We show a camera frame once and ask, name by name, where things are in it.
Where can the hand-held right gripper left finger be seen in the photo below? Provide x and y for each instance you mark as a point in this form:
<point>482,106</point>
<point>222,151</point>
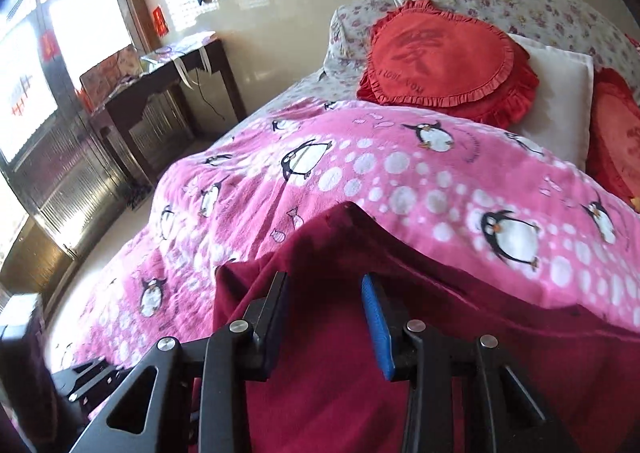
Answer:
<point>277,328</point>

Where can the large floral pillow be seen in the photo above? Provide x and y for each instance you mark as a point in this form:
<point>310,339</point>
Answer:
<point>525,3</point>

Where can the patterned flat board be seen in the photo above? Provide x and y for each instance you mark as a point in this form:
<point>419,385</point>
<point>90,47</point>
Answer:
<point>112,70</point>

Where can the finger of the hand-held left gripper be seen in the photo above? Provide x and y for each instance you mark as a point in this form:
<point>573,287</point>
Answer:
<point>85,380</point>

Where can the maroon pants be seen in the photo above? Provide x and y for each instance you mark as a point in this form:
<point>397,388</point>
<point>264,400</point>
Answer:
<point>325,398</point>

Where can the floral bed sheet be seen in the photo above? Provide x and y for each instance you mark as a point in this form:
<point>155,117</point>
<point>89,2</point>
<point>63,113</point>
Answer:
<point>300,93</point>

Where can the red ruffled heart cushion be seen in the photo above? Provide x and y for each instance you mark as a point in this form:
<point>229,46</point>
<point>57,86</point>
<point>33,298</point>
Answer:
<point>617,133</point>
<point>440,63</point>

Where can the wooden framed window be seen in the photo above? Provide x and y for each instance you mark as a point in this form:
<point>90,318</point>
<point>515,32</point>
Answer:
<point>75,33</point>

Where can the pink penguin blanket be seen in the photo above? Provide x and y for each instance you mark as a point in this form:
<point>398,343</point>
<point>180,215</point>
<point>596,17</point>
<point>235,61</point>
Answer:
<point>400,168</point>

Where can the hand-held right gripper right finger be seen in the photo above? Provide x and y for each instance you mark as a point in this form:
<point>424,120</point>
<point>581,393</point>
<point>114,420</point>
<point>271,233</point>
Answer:
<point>377,328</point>

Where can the dark wooden side table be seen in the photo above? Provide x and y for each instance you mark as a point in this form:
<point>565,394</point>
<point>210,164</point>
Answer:
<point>125,105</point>

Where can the small floral pillow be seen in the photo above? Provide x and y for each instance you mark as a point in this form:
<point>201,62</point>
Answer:
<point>350,28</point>

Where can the red wall decoration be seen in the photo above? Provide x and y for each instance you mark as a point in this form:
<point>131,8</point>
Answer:
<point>158,20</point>

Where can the white pillow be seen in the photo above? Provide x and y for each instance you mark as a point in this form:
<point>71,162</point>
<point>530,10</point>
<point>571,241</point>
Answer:
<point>560,98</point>

